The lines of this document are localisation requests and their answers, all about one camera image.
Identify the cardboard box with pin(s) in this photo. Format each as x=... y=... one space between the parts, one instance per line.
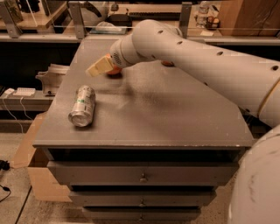
x=44 y=185

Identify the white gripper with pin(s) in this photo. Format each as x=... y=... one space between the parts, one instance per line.
x=117 y=56

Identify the black keyboard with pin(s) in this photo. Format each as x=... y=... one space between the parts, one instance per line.
x=173 y=16

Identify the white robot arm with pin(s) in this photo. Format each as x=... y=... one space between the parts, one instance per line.
x=251 y=82

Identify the grey drawer cabinet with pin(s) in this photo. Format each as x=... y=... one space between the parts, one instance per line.
x=152 y=119

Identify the orange fruit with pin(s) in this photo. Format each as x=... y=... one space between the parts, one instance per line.
x=114 y=69

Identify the white power strip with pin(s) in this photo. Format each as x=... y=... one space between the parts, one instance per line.
x=25 y=91

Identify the red cola can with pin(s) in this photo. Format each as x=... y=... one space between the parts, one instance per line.
x=167 y=63

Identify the clear plastic water bottle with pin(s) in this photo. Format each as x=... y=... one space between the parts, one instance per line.
x=201 y=19

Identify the wooden cabinet background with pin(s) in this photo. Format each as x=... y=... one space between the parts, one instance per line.
x=249 y=18

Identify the grey metal bracket part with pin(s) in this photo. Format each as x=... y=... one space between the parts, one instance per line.
x=52 y=78

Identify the silver green can lying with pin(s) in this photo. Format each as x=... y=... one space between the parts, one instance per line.
x=83 y=109

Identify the top drawer knob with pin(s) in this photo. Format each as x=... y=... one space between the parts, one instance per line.
x=143 y=178

